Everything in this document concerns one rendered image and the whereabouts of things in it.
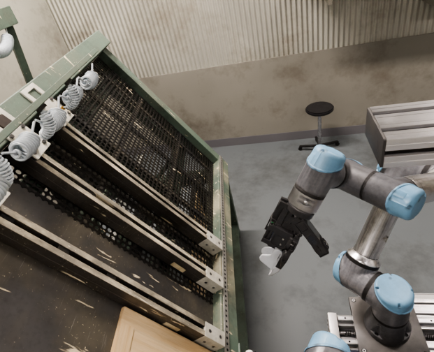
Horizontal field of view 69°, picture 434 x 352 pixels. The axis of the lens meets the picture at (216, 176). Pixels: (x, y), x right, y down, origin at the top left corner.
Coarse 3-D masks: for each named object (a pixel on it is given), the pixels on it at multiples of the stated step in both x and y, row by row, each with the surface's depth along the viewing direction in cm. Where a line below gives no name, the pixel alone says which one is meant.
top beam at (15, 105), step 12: (96, 36) 191; (84, 48) 172; (96, 48) 183; (60, 60) 148; (72, 60) 156; (48, 72) 137; (60, 72) 143; (36, 84) 127; (48, 84) 132; (12, 96) 113; (36, 96) 123; (12, 108) 110; (24, 108) 115
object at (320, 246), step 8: (296, 224) 76; (304, 224) 75; (312, 224) 79; (304, 232) 76; (312, 232) 76; (312, 240) 76; (320, 240) 77; (312, 248) 78; (320, 248) 76; (328, 248) 77; (320, 256) 77
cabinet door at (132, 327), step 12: (120, 312) 110; (132, 312) 112; (120, 324) 106; (132, 324) 109; (144, 324) 113; (156, 324) 117; (120, 336) 103; (132, 336) 107; (144, 336) 111; (156, 336) 114; (168, 336) 119; (180, 336) 123; (120, 348) 101; (132, 348) 105; (144, 348) 108; (156, 348) 112; (168, 348) 116; (180, 348) 120; (192, 348) 125; (204, 348) 129
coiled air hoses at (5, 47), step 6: (6, 30) 186; (6, 36) 182; (12, 36) 185; (0, 42) 180; (6, 42) 180; (12, 42) 183; (0, 48) 173; (6, 48) 177; (12, 48) 183; (0, 54) 174; (6, 54) 178
